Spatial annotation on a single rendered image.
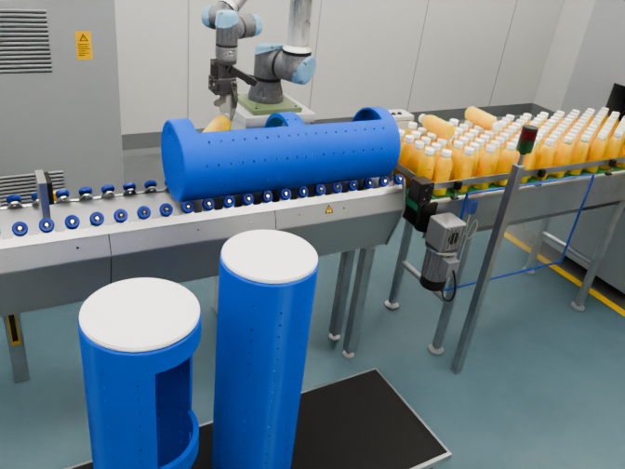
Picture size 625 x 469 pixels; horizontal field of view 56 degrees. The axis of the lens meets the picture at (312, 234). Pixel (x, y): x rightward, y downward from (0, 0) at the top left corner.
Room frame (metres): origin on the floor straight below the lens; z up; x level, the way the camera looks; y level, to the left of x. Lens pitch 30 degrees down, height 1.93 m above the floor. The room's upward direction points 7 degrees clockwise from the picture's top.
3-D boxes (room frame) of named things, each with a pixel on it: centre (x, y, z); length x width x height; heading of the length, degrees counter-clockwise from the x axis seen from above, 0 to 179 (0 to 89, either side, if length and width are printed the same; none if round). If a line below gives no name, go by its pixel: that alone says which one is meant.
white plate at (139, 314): (1.11, 0.38, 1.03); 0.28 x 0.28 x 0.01
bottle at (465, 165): (2.38, -0.61, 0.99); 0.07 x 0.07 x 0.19
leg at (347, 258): (2.37, -0.18, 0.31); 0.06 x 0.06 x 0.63; 32
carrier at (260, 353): (1.44, 0.11, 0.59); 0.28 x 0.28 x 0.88
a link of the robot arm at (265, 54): (2.45, 0.27, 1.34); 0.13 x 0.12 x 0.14; 60
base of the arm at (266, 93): (2.46, 0.27, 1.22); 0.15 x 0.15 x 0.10
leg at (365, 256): (2.25, -0.25, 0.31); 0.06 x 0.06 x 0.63; 32
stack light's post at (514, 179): (2.24, -0.79, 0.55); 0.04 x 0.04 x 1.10; 32
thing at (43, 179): (1.65, 0.86, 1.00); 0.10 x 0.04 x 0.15; 32
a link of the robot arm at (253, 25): (2.12, 0.33, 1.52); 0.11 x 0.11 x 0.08; 60
